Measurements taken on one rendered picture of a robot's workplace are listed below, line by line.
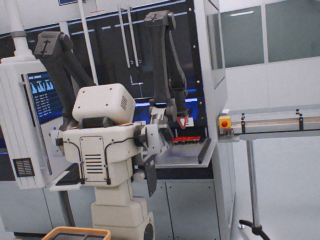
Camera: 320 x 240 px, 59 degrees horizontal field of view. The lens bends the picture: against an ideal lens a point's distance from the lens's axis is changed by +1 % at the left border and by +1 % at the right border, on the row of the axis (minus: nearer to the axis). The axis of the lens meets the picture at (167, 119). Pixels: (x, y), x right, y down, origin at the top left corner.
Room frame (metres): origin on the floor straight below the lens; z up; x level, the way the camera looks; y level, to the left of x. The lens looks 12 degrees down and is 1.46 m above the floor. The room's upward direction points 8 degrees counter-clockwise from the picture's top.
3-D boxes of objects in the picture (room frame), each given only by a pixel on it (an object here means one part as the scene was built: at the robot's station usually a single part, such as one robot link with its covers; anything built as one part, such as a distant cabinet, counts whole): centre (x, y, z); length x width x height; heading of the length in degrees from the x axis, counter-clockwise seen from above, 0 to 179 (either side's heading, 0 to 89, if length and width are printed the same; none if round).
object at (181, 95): (1.47, -0.08, 1.26); 0.07 x 0.06 x 0.07; 163
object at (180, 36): (1.89, -0.05, 1.50); 0.43 x 0.01 x 0.59; 72
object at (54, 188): (1.79, 0.66, 0.79); 0.45 x 0.28 x 0.03; 170
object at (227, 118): (1.80, -0.37, 0.99); 0.08 x 0.07 x 0.07; 162
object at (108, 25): (2.03, 0.38, 1.50); 0.47 x 0.01 x 0.59; 72
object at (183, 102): (1.47, -0.08, 1.20); 0.10 x 0.07 x 0.07; 161
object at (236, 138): (1.84, -0.40, 0.87); 0.14 x 0.13 x 0.02; 162
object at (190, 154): (1.66, -0.06, 0.90); 0.34 x 0.26 x 0.04; 161
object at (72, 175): (1.78, 0.62, 0.82); 0.40 x 0.14 x 0.02; 170
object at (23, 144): (1.84, 0.83, 1.19); 0.50 x 0.19 x 0.78; 170
